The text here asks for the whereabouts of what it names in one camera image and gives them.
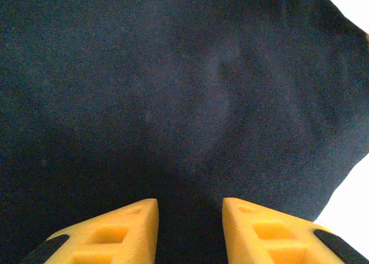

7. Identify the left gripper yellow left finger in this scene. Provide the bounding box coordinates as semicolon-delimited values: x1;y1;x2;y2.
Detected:
21;198;160;264

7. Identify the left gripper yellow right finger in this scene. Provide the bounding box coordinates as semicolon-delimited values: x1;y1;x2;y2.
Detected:
221;197;369;264

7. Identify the black t-shirt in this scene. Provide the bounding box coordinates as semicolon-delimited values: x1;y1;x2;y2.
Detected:
0;0;369;264

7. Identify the floral print tablecloth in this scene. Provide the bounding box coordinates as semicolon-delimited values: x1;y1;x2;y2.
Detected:
312;0;369;247

